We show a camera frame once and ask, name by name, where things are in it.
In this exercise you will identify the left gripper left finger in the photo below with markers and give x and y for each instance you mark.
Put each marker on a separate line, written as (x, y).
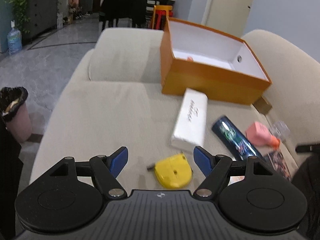
(105, 171)

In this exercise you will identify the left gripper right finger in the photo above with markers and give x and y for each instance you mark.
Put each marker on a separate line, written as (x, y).
(215, 169)

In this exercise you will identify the dark blue shampoo bottle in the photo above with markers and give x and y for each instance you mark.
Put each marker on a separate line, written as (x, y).
(234, 140)

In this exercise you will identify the brown picture card box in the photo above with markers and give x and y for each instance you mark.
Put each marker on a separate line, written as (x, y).
(277, 161)

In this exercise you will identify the yellow tape measure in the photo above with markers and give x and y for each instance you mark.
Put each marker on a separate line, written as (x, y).
(173, 172)

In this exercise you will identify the white long box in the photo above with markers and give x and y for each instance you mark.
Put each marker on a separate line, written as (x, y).
(190, 126)

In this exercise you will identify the pink bottle orange cap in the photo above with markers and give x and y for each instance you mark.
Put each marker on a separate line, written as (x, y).
(259, 135)

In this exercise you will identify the brown jewelry box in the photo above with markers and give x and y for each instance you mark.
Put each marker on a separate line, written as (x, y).
(262, 105)

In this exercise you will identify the beige sofa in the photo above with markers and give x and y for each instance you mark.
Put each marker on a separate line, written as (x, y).
(114, 99)

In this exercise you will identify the pink trash bin black bag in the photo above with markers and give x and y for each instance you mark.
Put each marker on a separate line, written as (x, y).
(14, 112)

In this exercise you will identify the orange cardboard box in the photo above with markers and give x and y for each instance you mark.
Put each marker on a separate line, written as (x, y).
(222, 66)

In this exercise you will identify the blue water jug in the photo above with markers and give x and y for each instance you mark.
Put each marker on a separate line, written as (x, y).
(14, 39)

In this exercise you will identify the orange red stacked stools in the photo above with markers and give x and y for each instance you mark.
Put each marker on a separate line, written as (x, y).
(160, 14)

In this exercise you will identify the black chair with cloth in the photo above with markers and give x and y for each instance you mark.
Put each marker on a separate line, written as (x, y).
(111, 11)

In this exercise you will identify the dark grey sideboard cabinet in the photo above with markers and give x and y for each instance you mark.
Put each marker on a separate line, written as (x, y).
(42, 16)

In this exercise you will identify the green trailing plant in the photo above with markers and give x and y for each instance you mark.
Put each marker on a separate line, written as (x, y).
(21, 2)

